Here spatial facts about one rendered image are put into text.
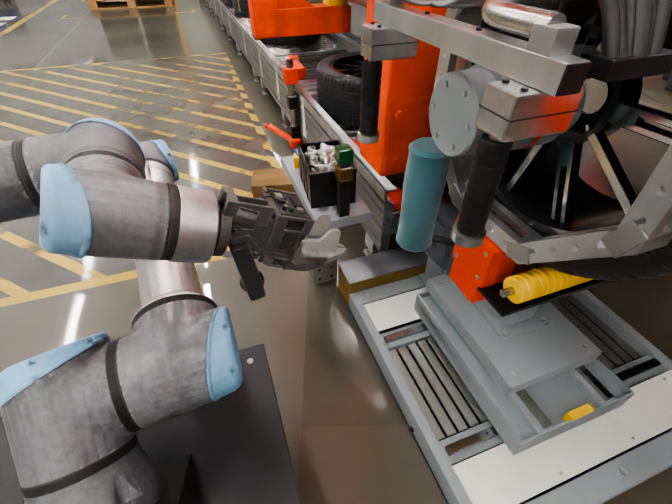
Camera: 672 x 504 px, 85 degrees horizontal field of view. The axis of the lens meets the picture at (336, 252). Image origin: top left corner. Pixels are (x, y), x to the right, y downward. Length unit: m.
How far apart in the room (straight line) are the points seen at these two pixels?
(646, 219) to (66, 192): 0.67
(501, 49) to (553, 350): 0.86
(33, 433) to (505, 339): 1.01
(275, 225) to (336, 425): 0.81
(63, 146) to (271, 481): 0.64
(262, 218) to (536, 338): 0.89
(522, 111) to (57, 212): 0.46
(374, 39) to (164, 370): 0.62
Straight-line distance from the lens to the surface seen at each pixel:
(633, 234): 0.64
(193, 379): 0.64
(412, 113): 1.07
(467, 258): 0.90
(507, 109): 0.43
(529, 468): 1.15
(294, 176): 1.26
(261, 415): 0.86
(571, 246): 0.70
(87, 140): 0.53
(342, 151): 0.94
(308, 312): 1.39
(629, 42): 0.49
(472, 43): 0.53
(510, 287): 0.84
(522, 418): 1.12
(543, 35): 0.45
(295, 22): 2.92
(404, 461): 1.15
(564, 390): 1.21
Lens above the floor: 1.07
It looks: 41 degrees down
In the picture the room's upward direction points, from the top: straight up
